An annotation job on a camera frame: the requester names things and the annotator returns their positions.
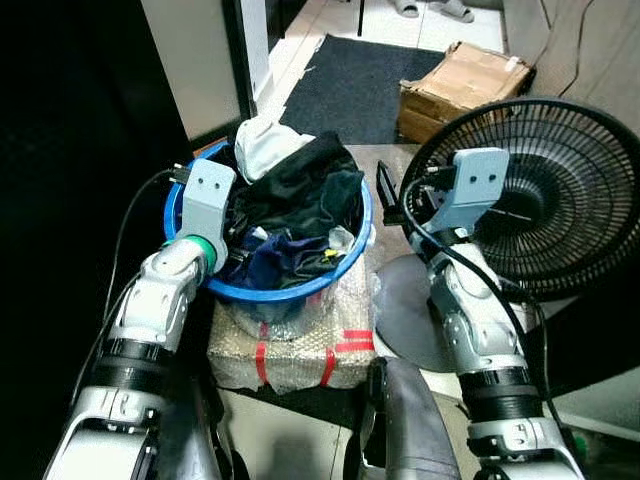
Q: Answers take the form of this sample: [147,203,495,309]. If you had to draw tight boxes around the brown cardboard box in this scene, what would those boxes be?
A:
[397,42,536,144]

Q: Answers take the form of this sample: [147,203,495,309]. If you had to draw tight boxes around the blue plastic laundry basket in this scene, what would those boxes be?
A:
[163,140,376,304]

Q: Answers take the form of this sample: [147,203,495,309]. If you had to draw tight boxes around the dark grey door mat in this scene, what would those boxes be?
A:
[280,35,471,146]

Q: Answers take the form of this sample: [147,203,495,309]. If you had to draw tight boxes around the white door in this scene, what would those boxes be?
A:
[140,0,271,141]

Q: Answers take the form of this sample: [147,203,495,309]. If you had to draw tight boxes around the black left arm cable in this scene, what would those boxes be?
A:
[75,165,196,401]

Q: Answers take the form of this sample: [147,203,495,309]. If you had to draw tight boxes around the white cloth garment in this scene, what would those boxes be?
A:
[233,115,316,184]

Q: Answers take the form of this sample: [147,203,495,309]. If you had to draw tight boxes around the grey robot right leg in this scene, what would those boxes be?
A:
[365,355,461,480]

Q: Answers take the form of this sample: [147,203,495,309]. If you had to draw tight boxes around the black electric fan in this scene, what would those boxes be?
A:
[372,97,640,376]

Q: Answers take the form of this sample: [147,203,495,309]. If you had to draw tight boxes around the long black trousers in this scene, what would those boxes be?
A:
[232,130,366,246]

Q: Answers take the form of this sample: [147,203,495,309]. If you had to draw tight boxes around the bubble-wrapped box with red tape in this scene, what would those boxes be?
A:
[208,240,379,393]

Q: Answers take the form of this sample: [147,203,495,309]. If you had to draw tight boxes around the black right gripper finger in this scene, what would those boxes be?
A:
[376,162,403,229]

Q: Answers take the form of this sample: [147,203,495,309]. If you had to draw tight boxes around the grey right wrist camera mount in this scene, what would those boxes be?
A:
[437,148,511,236]

